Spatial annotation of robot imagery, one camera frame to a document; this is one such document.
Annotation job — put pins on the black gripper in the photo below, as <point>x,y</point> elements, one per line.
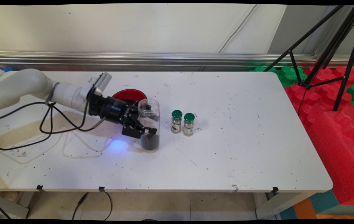
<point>111,109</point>

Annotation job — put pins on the clear plastic jar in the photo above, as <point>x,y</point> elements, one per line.
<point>149,143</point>

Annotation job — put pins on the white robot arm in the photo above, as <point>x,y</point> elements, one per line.
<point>24,87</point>

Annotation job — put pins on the red bowl black rim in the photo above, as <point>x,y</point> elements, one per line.
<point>128,93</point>

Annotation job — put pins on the green lid spice jar dark contents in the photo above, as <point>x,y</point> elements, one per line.
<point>176,123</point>

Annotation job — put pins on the green lid spice jar pale contents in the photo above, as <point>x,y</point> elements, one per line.
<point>188,126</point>

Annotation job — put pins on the black tape tab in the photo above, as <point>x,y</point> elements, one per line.
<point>101,188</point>
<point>275,190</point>
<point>39,187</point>

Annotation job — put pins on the grey table leg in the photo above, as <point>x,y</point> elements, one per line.
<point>11,208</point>
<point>276,205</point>

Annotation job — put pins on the orange foam mat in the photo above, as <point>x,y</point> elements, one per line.
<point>306,210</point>

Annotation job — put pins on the teal foam mat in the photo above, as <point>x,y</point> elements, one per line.
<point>324,202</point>

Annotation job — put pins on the black tripod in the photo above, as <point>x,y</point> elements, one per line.
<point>332,46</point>

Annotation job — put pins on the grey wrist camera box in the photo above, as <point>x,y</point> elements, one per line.
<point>99,81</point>

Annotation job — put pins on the aluminium rail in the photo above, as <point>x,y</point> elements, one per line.
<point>164,59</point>

